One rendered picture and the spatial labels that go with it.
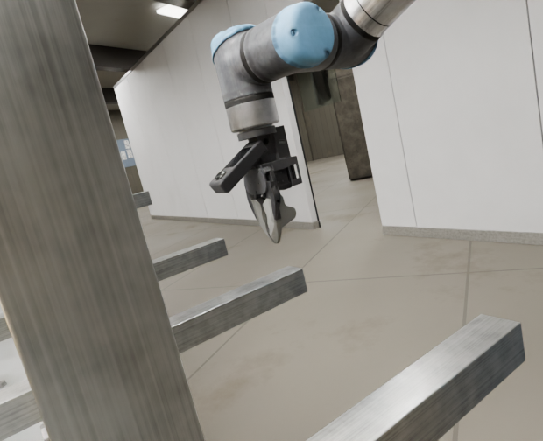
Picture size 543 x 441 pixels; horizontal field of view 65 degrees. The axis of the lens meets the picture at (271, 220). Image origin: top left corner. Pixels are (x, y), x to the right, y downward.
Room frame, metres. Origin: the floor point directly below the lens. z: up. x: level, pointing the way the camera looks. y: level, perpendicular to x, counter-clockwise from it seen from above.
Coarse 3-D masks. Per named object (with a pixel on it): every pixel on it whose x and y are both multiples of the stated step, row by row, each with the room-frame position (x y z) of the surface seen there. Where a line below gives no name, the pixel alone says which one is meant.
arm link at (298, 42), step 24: (264, 24) 0.69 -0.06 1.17; (288, 24) 0.64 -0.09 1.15; (312, 24) 0.66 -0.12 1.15; (240, 48) 0.72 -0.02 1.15; (264, 48) 0.68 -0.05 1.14; (288, 48) 0.65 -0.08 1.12; (312, 48) 0.65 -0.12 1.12; (336, 48) 0.72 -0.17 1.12; (264, 72) 0.71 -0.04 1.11; (288, 72) 0.70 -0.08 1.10
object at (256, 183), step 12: (252, 132) 0.76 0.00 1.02; (264, 132) 0.76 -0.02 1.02; (276, 132) 0.79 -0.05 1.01; (264, 144) 0.78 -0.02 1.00; (276, 144) 0.79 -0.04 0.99; (264, 156) 0.77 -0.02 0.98; (276, 156) 0.79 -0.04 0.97; (288, 156) 0.80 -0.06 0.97; (252, 168) 0.77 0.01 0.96; (264, 168) 0.75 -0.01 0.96; (276, 168) 0.76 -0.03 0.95; (288, 168) 0.78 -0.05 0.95; (252, 180) 0.78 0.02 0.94; (264, 180) 0.75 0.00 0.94; (276, 180) 0.76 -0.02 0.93; (288, 180) 0.79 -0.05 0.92; (300, 180) 0.79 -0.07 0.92; (252, 192) 0.79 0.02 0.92; (264, 192) 0.76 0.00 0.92
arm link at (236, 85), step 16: (224, 32) 0.75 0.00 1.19; (240, 32) 0.75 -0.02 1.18; (224, 48) 0.75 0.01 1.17; (224, 64) 0.75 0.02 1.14; (240, 64) 0.73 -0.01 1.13; (224, 80) 0.76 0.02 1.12; (240, 80) 0.75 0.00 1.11; (256, 80) 0.74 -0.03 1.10; (224, 96) 0.77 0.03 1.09; (240, 96) 0.75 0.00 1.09; (256, 96) 0.75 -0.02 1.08; (272, 96) 0.77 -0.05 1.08
